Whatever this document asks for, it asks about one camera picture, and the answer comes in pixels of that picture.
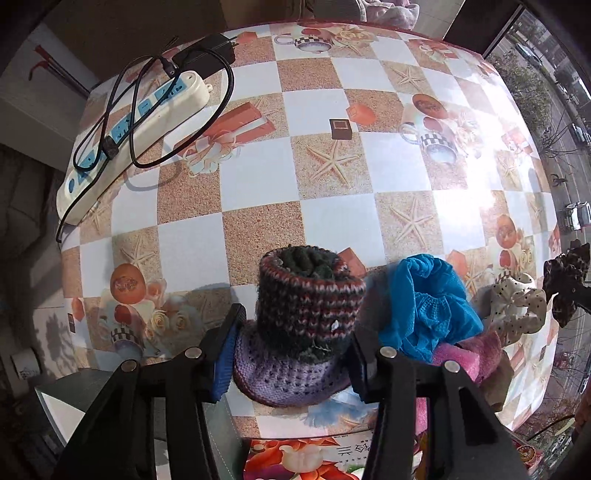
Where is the white car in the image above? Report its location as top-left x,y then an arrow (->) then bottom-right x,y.
560,202 -> 591,232

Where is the leopard print scrunchie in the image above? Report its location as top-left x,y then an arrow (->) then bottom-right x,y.
542,242 -> 591,329

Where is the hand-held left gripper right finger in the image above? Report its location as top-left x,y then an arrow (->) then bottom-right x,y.
346,330 -> 529,480

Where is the striped knitted hat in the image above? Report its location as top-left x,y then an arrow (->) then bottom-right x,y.
233,246 -> 368,408

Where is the black adapter cable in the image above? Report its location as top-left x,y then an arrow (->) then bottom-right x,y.
55,34 -> 236,244

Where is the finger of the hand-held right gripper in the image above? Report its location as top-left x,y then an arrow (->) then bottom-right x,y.
551,279 -> 591,301

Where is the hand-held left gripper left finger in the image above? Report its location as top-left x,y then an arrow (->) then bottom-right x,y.
55,302 -> 250,480

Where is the white power strip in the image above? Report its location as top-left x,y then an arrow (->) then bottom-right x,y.
56,70 -> 209,227

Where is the floral printed box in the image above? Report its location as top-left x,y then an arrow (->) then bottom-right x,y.
242,429 -> 423,480

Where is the black power adapter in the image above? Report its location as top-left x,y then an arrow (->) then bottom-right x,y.
175,33 -> 237,77

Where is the pink fluffy garment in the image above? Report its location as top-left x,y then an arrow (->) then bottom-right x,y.
358,0 -> 421,29

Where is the white polka dot scrunchie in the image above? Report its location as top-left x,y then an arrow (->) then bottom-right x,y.
480,272 -> 548,347

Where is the pink fuzzy cloth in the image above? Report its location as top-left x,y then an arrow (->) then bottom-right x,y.
416,330 -> 506,439

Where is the brown cloth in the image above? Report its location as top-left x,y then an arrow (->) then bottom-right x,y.
480,353 -> 515,412

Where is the blue mesh cap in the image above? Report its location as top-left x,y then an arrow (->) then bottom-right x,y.
379,253 -> 485,364

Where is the checkered printed tablecloth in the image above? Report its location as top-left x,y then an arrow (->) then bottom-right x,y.
56,18 -> 561,435

